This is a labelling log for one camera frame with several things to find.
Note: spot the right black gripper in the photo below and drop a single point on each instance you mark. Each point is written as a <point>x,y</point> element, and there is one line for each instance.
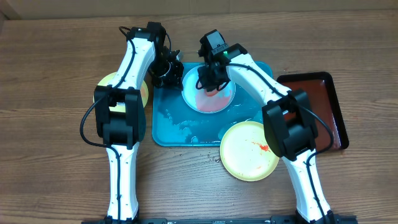
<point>206,75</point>

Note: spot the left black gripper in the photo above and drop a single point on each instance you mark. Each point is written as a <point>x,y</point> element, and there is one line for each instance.
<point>175,81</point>

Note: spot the red sponge with dark scourer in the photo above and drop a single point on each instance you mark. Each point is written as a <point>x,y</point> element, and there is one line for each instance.
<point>212,92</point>

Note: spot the light blue plate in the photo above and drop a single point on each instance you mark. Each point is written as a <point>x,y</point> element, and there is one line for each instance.
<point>200,101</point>

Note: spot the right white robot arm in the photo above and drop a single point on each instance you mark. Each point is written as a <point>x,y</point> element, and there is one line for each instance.
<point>290,125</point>

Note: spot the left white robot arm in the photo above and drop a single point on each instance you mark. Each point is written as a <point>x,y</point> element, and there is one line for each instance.
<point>120,116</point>

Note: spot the teal plastic tray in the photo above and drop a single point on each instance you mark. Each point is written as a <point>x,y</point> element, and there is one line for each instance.
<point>174,123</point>

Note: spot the dark red black-rimmed tray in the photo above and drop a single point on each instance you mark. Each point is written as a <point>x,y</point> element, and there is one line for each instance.
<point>324,102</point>

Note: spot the yellow plate lower right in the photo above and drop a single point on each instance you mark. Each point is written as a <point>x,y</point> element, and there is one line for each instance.
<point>245,152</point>

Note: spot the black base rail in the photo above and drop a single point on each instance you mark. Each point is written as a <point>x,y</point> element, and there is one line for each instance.
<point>275,219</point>

